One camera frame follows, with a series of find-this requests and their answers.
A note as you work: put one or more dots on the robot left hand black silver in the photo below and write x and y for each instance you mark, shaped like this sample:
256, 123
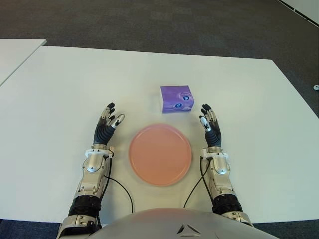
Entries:
103, 133

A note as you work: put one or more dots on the robot right hand black silver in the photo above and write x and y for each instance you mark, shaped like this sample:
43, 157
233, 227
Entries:
213, 135

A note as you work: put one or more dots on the purple tissue paper pack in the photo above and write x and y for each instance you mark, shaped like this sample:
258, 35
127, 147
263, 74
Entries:
174, 95

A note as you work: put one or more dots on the robot right arm silver black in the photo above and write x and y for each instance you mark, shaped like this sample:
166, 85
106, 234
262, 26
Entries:
220, 164

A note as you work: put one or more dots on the robot left arm silver black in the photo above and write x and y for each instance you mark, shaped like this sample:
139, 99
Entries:
93, 161

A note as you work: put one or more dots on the pink round plate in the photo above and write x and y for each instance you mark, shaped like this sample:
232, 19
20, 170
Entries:
159, 154

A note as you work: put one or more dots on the silver robot torso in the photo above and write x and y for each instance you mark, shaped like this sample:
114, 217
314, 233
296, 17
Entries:
159, 224

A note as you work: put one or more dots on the white side table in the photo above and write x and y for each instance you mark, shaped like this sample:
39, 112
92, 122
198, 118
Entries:
15, 54

